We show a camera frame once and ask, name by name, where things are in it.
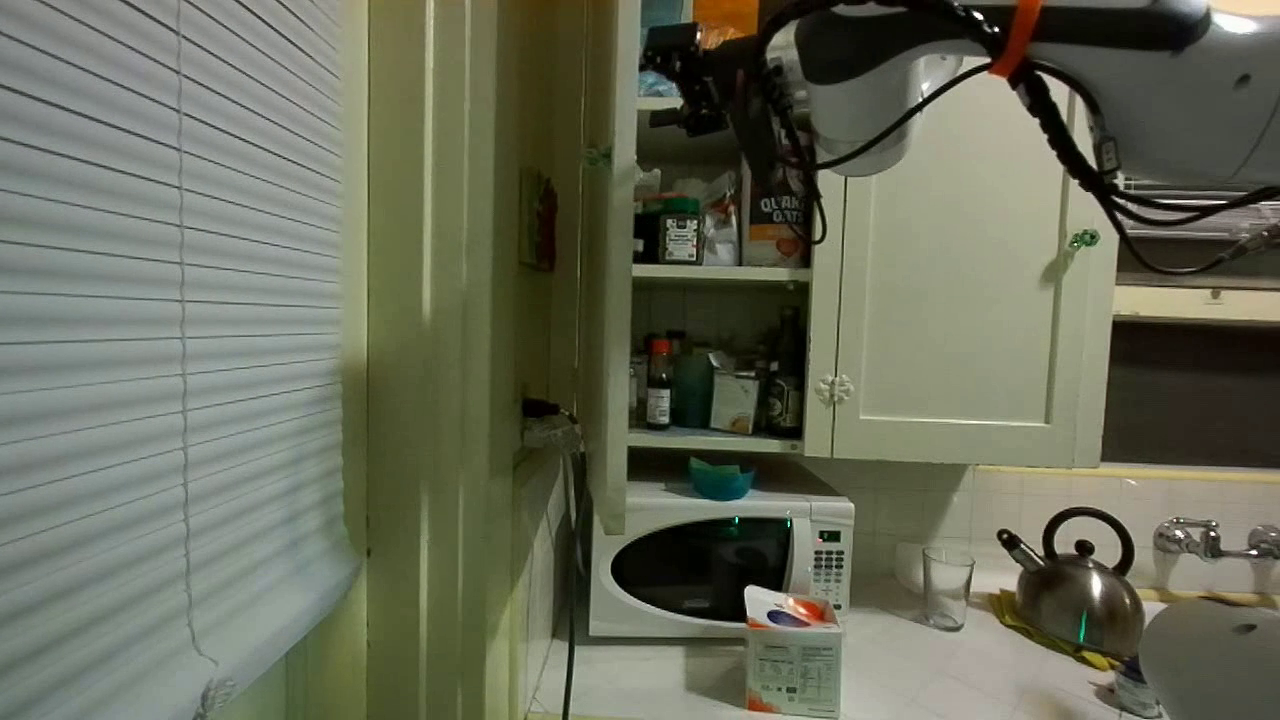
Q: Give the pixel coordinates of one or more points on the dark bottle red cap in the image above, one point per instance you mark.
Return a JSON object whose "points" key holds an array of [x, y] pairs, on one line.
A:
{"points": [[658, 392]]}

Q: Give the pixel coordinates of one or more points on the green jar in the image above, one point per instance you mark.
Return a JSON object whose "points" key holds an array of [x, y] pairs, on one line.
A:
{"points": [[694, 388]]}

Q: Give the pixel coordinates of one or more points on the pale food package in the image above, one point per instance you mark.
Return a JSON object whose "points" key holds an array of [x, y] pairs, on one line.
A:
{"points": [[722, 236]]}

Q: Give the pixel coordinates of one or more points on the white upper cabinet doors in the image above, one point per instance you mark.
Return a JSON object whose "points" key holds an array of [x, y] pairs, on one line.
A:
{"points": [[722, 272]]}

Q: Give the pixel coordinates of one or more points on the orange brown food box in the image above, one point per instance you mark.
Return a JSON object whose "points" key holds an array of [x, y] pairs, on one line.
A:
{"points": [[769, 233]]}

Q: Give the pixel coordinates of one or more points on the white wide window blind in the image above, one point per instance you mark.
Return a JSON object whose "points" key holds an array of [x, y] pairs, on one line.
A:
{"points": [[160, 335]]}

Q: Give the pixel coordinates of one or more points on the blue white small packet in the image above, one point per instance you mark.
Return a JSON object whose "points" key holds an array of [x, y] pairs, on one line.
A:
{"points": [[1132, 690]]}

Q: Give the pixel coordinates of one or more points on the dark round jar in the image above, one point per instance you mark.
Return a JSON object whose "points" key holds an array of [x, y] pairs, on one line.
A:
{"points": [[780, 401]]}

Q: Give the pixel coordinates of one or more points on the yellow cloth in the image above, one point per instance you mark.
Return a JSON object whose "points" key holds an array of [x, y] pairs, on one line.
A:
{"points": [[1023, 625]]}

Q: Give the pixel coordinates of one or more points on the white small food box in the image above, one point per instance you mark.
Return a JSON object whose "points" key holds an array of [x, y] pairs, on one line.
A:
{"points": [[735, 401]]}

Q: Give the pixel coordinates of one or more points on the white flower door latch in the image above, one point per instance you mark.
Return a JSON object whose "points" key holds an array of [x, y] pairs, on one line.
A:
{"points": [[833, 388]]}

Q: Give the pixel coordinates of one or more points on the teal bowl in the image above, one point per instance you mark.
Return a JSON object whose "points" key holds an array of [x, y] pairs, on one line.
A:
{"points": [[722, 478]]}

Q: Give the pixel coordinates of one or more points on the cream cabinet door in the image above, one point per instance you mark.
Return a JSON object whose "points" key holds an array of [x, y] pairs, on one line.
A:
{"points": [[609, 335], [963, 344]]}

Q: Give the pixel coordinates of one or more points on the white microwave oven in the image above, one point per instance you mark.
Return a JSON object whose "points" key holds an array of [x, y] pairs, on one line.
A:
{"points": [[722, 566]]}

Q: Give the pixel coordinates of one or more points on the wall outlet with plugs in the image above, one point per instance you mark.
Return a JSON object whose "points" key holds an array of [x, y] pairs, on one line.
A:
{"points": [[544, 425]]}

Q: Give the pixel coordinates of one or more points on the clear drinking glass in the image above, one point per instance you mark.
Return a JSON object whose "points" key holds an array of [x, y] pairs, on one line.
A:
{"points": [[949, 592]]}

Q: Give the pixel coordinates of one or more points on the chrome sink faucet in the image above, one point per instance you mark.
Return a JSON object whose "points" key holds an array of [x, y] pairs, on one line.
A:
{"points": [[1204, 539]]}

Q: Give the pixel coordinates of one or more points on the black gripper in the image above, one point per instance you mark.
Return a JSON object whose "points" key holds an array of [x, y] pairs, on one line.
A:
{"points": [[726, 81]]}

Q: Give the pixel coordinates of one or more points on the jar with white label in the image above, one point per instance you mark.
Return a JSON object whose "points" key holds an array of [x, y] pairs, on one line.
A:
{"points": [[677, 236]]}

